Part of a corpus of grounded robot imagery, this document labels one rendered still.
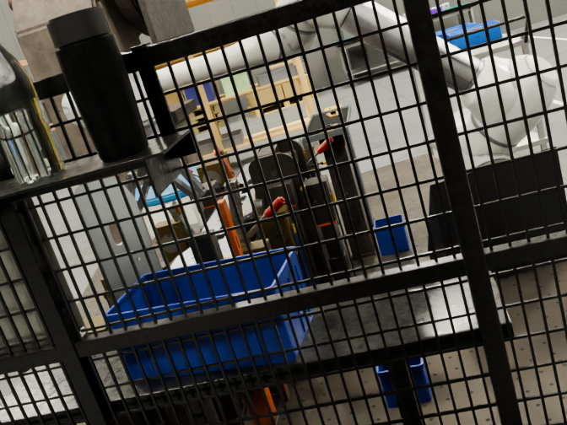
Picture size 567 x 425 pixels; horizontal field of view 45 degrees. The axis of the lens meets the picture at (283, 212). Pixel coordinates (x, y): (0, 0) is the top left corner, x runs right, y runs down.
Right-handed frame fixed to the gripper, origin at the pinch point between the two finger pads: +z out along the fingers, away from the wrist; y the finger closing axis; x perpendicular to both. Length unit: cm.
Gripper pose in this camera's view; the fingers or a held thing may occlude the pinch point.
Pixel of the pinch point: (175, 228)
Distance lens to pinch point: 163.0
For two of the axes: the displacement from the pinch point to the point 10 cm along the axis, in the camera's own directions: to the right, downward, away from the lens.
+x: -1.2, 3.3, -9.4
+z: 2.8, 9.2, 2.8
